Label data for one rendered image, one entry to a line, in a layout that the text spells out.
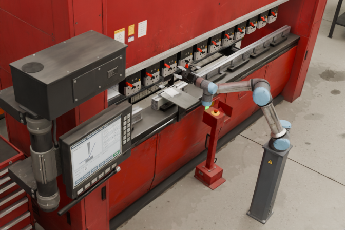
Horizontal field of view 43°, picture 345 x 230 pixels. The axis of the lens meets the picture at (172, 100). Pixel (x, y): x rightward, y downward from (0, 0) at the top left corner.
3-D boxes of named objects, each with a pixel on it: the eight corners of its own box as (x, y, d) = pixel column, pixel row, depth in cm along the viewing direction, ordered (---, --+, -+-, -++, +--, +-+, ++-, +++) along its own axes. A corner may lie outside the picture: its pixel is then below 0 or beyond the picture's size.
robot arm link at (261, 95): (292, 138, 327) (267, 78, 306) (292, 150, 315) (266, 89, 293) (276, 141, 332) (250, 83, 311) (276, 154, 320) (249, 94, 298)
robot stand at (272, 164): (273, 212, 386) (293, 145, 343) (264, 225, 373) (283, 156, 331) (255, 203, 394) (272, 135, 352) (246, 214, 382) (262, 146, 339)
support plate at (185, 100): (185, 109, 336) (185, 108, 335) (160, 96, 349) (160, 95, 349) (199, 100, 347) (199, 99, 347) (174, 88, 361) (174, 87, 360)
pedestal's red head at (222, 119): (215, 130, 371) (218, 113, 361) (202, 121, 380) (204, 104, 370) (230, 121, 383) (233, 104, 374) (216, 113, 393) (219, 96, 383)
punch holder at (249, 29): (247, 35, 415) (250, 18, 406) (240, 32, 420) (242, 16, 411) (255, 30, 425) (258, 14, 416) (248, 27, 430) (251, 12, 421)
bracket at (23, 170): (34, 199, 229) (33, 190, 225) (8, 177, 242) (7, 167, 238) (93, 164, 255) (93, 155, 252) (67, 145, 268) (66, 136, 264)
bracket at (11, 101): (23, 126, 202) (21, 113, 198) (-5, 104, 215) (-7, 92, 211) (90, 94, 228) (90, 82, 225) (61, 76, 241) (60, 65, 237)
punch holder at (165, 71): (163, 78, 337) (164, 59, 328) (155, 74, 341) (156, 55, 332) (175, 71, 347) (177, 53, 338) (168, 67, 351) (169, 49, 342)
